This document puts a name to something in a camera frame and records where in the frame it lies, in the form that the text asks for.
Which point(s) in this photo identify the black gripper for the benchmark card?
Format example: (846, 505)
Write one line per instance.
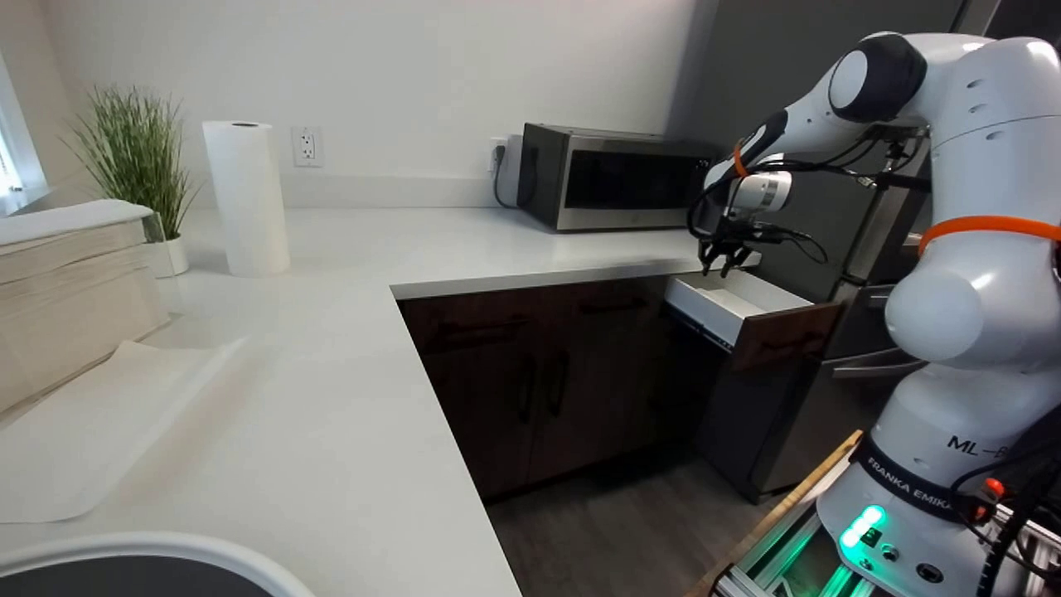
(732, 231)

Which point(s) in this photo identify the dark wood white-lined drawer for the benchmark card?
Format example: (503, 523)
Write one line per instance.
(790, 335)

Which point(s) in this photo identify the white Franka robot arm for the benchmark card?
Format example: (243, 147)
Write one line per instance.
(974, 310)

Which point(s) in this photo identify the stainless steel microwave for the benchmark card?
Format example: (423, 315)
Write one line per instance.
(598, 176)

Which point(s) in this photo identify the grey stainless refrigerator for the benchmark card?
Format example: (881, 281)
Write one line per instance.
(774, 434)

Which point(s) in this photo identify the long dark wood base cabinet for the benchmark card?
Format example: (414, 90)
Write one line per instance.
(499, 410)

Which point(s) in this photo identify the white paper towel roll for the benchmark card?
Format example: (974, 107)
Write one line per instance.
(248, 199)

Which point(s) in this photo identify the green grass plant white pot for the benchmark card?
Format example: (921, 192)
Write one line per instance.
(136, 153)

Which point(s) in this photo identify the white drying mat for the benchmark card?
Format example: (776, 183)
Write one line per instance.
(100, 434)

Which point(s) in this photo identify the beige rectangular box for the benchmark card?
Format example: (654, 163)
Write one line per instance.
(66, 299)

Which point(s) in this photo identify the round grey white-rimmed tray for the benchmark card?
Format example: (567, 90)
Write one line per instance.
(134, 581)

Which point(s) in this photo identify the bright window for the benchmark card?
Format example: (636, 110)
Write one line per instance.
(13, 166)

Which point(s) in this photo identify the white wall outlet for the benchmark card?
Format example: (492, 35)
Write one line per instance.
(306, 147)

